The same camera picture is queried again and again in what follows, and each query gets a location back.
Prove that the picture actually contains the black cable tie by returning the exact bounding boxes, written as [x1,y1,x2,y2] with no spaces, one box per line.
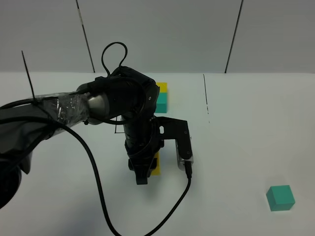
[21,50,36,102]

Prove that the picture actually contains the template teal cube block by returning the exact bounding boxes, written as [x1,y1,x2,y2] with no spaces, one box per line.
[155,92,168,114]

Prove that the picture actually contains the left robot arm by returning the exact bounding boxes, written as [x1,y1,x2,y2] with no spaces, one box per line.
[0,66,160,206]

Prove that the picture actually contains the template yellow cube block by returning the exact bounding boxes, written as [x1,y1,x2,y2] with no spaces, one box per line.
[156,82,168,93]

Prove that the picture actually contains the black camera cable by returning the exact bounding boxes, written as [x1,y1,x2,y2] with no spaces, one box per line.
[0,42,193,236]

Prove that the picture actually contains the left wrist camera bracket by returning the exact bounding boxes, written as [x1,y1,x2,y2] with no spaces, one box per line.
[154,117,193,172]

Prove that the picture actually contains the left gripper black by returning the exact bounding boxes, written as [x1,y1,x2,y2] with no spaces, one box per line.
[123,114,164,185]

